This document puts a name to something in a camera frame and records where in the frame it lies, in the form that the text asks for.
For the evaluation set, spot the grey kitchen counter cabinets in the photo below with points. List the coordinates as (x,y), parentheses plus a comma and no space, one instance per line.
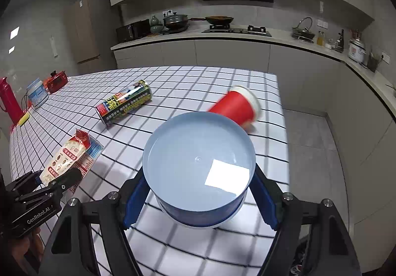
(232,53)

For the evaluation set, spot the yellow oil bottle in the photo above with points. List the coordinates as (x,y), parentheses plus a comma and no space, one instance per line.
(321,39)

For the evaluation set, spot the white rice cooker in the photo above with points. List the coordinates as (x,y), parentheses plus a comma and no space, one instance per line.
(357,51)

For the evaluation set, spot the beige red drink carton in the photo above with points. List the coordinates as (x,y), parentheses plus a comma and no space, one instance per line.
(65,158)

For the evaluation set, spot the black gas stove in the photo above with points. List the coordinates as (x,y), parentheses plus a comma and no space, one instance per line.
(238,31)

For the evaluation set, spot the beige refrigerator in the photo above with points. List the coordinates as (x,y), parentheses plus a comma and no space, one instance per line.
(83,31)

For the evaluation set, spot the yellow scrub sponge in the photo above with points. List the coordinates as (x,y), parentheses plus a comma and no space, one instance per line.
(24,118)

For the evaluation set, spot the black toaster oven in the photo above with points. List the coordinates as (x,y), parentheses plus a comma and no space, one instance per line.
(133,31)

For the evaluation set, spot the dark wine bottle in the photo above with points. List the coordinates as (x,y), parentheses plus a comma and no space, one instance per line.
(340,43)

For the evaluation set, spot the white wall switch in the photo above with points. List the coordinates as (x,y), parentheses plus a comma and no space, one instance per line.
(322,24)

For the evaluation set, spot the white wall socket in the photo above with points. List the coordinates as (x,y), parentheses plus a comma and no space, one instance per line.
(168,13)

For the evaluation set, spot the steel kettle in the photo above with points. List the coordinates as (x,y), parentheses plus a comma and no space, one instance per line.
(304,33)

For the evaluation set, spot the black wok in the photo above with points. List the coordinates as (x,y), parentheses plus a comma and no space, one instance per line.
(219,19)

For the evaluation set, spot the white jar blue label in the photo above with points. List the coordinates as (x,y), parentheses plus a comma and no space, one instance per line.
(37,94)

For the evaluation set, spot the small glass jar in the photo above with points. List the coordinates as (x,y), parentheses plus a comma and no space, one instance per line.
(330,44)

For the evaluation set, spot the blue plastic tub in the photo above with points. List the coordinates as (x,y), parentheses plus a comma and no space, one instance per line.
(191,155)

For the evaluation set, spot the red cooking pot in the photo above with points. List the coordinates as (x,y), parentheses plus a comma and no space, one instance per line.
(55,81)

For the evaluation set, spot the red thermos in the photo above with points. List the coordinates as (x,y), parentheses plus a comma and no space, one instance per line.
(9,99)

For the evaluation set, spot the dark utensil holder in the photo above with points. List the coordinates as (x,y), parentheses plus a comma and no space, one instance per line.
(373,64)

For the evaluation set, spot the grey pot with lid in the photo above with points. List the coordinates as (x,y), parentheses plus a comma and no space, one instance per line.
(176,22)

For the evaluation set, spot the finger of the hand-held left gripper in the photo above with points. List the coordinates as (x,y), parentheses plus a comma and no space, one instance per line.
(66,180)
(24,181)

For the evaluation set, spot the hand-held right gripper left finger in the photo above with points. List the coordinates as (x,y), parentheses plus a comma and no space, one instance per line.
(136,201)

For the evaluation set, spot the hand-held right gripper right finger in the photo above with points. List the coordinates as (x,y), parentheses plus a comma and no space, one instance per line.
(266,201)

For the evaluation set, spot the yellow black drink can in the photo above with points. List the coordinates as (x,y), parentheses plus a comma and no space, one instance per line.
(123,104)

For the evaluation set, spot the white checked tablecloth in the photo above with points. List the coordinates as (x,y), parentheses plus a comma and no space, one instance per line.
(185,90)

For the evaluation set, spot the red paper cup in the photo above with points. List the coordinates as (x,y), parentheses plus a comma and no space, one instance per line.
(232,105)

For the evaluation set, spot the person's left hand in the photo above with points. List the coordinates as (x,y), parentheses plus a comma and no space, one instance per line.
(26,245)

